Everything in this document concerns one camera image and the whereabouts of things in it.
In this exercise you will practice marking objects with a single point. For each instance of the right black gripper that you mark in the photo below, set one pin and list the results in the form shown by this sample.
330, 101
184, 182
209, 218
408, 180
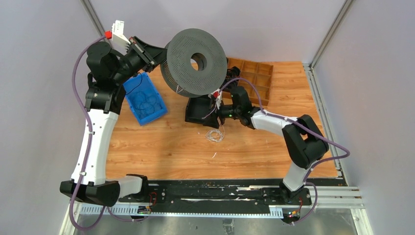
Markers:
219, 115

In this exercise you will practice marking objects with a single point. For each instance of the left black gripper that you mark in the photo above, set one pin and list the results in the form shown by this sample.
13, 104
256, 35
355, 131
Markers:
149, 55

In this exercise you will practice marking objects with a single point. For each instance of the black cable spool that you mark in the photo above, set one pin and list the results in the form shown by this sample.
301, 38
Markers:
195, 63

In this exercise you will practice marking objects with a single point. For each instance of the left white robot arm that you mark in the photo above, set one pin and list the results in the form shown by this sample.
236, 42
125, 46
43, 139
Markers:
109, 70

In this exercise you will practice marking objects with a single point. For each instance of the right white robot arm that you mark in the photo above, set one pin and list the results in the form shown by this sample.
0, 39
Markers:
301, 135

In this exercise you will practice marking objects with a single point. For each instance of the black plastic bin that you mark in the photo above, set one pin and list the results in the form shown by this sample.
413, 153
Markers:
198, 111

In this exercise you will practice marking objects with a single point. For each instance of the blue plastic bin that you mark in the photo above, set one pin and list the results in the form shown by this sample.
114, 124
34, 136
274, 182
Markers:
145, 102

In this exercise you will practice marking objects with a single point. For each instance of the wooden compartment tray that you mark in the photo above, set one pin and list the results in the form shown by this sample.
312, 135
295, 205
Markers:
257, 79

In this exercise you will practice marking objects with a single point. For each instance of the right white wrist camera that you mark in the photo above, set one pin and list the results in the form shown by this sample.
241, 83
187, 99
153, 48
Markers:
218, 98

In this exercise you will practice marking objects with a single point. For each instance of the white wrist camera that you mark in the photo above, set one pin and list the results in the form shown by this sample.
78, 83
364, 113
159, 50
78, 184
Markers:
118, 36
218, 98

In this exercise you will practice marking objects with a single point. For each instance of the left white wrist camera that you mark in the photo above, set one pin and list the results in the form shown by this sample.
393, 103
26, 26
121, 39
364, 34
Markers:
118, 36

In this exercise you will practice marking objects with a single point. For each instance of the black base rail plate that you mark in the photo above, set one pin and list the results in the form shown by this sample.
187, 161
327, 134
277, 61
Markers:
229, 196

